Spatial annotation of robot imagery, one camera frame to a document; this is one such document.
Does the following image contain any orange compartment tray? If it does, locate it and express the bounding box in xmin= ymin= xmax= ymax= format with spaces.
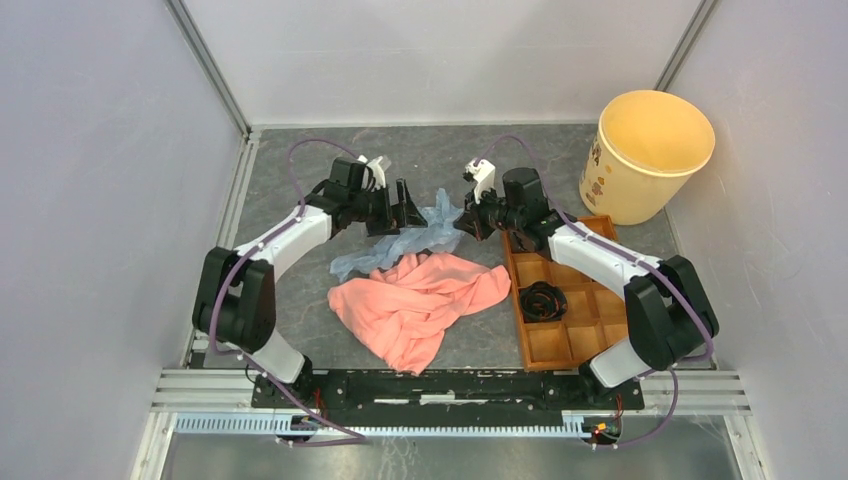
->
xmin=500 ymin=232 xmax=628 ymax=371

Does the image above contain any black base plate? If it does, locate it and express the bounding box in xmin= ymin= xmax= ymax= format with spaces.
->
xmin=292 ymin=369 xmax=645 ymax=429

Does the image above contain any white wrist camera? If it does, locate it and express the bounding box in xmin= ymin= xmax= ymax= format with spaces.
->
xmin=357 ymin=155 xmax=391 ymax=191
xmin=463 ymin=158 xmax=496 ymax=204

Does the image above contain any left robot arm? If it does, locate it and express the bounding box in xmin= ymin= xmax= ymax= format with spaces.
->
xmin=191 ymin=157 xmax=427 ymax=408

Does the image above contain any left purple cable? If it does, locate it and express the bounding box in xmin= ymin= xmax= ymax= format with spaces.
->
xmin=206 ymin=138 xmax=367 ymax=444

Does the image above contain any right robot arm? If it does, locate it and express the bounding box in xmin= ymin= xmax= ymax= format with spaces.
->
xmin=454 ymin=159 xmax=719 ymax=408

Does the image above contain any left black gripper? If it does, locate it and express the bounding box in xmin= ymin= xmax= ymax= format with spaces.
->
xmin=349 ymin=179 xmax=427 ymax=238

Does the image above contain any blue plastic trash bag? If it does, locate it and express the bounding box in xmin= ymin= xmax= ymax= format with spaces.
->
xmin=329 ymin=188 xmax=463 ymax=282

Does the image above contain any pink cloth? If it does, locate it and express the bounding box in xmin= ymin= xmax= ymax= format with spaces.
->
xmin=327 ymin=253 xmax=511 ymax=375

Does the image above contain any aluminium frame rail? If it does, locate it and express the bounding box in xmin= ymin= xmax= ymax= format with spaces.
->
xmin=152 ymin=369 xmax=751 ymax=440

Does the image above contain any yellow trash bin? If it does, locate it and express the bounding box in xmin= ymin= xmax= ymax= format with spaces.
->
xmin=579 ymin=90 xmax=716 ymax=226

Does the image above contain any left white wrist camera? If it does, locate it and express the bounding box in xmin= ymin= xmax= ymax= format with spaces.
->
xmin=357 ymin=155 xmax=391 ymax=191

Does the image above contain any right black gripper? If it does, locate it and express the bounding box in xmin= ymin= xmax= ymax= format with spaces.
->
xmin=454 ymin=183 xmax=524 ymax=242

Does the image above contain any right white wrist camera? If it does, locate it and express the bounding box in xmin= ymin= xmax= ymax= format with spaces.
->
xmin=463 ymin=158 xmax=496 ymax=204

